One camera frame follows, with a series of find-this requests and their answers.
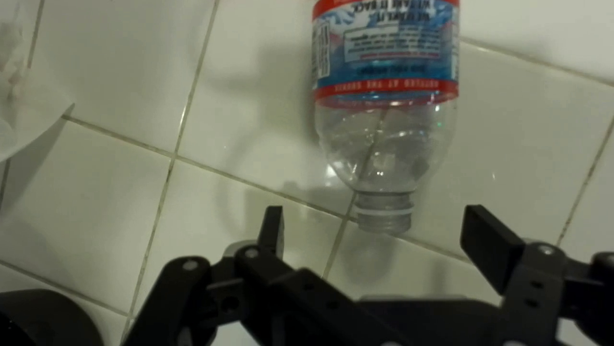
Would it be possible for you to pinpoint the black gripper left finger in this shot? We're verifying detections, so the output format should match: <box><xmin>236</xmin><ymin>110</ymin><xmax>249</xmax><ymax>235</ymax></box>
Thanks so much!
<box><xmin>226</xmin><ymin>206</ymin><xmax>359</xmax><ymax>346</ymax></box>

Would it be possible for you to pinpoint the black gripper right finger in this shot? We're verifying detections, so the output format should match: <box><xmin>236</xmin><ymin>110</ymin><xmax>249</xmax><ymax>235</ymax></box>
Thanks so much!
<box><xmin>460</xmin><ymin>206</ymin><xmax>614</xmax><ymax>346</ymax></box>

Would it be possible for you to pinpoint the clear plastic water bottle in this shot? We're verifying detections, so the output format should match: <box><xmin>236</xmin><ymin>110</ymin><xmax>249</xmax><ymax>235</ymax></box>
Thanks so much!
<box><xmin>313</xmin><ymin>0</ymin><xmax>460</xmax><ymax>233</ymax></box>

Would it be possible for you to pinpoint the white floral mug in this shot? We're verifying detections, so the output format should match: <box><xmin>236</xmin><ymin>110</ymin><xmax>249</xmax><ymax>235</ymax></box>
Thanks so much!
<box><xmin>0</xmin><ymin>0</ymin><xmax>73</xmax><ymax>162</ymax></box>

